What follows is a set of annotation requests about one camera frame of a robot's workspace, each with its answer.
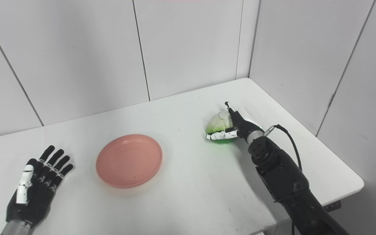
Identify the pink plate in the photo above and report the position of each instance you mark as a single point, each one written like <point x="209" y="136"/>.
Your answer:
<point x="129" y="161"/>

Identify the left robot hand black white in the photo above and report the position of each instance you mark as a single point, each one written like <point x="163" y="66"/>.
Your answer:
<point x="38" y="189"/>

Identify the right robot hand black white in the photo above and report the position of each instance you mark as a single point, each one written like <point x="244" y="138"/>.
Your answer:
<point x="238" y="128"/>

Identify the green white cabbage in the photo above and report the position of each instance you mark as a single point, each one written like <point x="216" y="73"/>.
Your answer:
<point x="220" y="124"/>

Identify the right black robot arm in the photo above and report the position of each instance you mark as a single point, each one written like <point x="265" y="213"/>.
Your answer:
<point x="289" y="182"/>

